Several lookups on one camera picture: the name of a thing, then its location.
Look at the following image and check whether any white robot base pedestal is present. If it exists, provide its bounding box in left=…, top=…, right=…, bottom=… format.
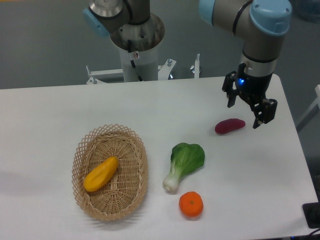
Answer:
left=119, top=47, right=158, bottom=83

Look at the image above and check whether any yellow mango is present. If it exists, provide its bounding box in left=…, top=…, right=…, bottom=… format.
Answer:
left=83, top=156, right=119, bottom=192

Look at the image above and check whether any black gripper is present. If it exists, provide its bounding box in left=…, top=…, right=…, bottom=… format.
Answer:
left=222, top=63, right=278, bottom=129

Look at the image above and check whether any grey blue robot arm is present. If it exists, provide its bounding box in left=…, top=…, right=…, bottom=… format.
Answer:
left=82, top=0, right=292, bottom=128

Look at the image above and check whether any white table leg right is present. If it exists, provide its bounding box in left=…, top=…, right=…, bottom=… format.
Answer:
left=295, top=84, right=320, bottom=133

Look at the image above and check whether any woven wicker basket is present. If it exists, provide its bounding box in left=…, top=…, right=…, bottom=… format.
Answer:
left=72, top=124, right=148, bottom=221

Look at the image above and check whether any green bok choy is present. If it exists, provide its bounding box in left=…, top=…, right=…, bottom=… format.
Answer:
left=162, top=142, right=205, bottom=193

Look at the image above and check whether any orange tangerine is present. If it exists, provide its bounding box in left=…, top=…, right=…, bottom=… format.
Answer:
left=178, top=191, right=204, bottom=218

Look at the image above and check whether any white metal frame bracket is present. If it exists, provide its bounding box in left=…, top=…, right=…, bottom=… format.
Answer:
left=86, top=53, right=202, bottom=85

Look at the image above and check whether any black device at edge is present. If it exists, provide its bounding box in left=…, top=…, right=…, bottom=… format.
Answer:
left=302, top=202, right=320, bottom=229

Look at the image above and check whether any purple sweet potato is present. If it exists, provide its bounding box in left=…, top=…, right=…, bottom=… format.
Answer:
left=214, top=118, right=246, bottom=135

